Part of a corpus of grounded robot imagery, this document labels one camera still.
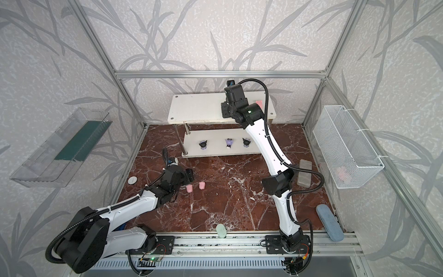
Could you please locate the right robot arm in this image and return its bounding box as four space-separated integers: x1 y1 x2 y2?
221 80 325 253

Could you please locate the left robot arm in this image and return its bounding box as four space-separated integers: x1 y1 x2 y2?
45 164 195 274

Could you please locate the small white round disc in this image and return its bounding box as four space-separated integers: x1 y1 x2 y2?
128 176 138 185

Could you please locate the white two-tier shelf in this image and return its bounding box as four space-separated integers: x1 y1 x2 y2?
168 93 261 158

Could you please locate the pale green oval disc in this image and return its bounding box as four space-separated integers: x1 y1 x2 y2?
216 224 227 238

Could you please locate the grey stone block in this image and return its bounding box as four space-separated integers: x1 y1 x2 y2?
297 159 312 188

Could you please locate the pink toy in basket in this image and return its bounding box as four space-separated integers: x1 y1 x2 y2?
336 167 352 184

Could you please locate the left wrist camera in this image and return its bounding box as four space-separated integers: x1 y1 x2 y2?
167 157 178 166

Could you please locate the aluminium cage frame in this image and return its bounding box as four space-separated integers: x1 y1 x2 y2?
68 1 443 259

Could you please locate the clear plastic wall bin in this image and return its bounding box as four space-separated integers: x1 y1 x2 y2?
10 108 113 188

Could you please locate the white wire basket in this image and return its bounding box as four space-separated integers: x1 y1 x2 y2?
313 105 385 189

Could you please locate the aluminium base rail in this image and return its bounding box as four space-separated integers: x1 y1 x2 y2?
95 230 368 276

